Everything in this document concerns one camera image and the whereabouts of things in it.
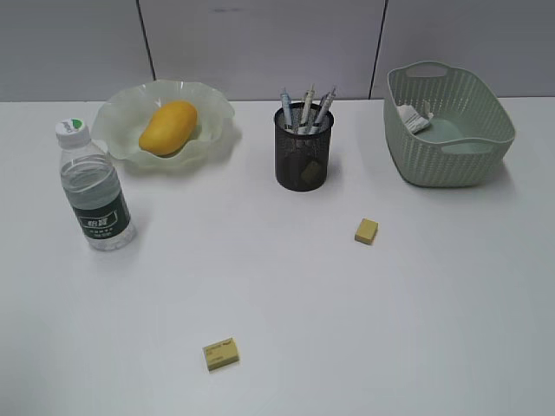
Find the pale green woven basket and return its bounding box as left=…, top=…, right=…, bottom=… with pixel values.
left=383, top=61, right=516, bottom=187

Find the yellow eraser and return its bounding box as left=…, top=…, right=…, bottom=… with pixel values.
left=203, top=338, right=239, bottom=372
left=354, top=218, right=378, bottom=245
left=300, top=159, right=322, bottom=185

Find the yellow mango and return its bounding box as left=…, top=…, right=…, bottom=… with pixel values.
left=139, top=101, right=198, bottom=157

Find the clear bottle green label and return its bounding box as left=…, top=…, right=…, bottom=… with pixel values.
left=55, top=118, right=135, bottom=251

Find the frosted green glass plate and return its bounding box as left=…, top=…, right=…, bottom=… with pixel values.
left=91, top=80, right=235, bottom=169

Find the black mesh pen holder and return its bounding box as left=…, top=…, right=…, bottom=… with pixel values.
left=273, top=108, right=335, bottom=192

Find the yellow eraser front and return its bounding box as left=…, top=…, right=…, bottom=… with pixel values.
left=203, top=338, right=239, bottom=372

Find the beige grip white pen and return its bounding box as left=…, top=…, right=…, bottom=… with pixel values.
left=297, top=83, right=315, bottom=134

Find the grey grip black-clip pen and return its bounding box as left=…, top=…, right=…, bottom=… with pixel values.
left=310, top=86, right=336, bottom=134

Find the waste paper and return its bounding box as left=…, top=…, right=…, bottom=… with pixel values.
left=397, top=100, right=434, bottom=134

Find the blue grip clear pen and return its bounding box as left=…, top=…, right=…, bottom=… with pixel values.
left=280, top=88, right=293, bottom=133

